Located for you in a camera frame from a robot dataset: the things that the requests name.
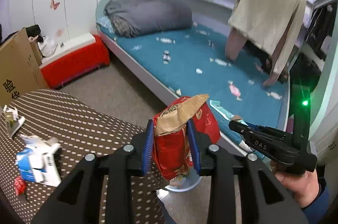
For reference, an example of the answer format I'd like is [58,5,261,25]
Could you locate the red snack bag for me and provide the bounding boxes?
[152,94,221,180]

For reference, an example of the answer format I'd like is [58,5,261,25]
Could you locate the blue white paper carton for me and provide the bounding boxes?
[15,134,61,187]

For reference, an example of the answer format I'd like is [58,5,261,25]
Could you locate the translucent trash bin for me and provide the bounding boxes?
[165,168,202,193]

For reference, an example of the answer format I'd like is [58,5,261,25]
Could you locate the person's right hand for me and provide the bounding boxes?
[270,161,320,208]

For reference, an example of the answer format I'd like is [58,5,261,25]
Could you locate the pink hanging garment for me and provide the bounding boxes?
[224,27,289,87]

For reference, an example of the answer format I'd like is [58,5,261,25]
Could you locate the teal candy print mattress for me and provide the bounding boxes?
[97,24,289,130]

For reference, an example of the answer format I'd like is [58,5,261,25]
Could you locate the red storage bench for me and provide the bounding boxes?
[40,35,110,89]

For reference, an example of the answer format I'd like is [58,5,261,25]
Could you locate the grey folded duvet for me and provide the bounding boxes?
[104,0,192,38]

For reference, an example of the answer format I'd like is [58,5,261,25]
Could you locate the small red wrapper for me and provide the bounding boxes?
[14,176,27,196]

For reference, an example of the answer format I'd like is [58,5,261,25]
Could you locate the beige hanging sweater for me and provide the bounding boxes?
[228,0,307,74]

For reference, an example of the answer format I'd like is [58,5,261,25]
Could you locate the white bag on bench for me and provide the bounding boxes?
[37,36,58,58]

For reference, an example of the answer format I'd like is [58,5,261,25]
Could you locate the brown cardboard box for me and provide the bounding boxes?
[0,29,49,106]

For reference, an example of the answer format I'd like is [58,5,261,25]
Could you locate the teal bunk bed frame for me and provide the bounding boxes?
[96,0,327,154]

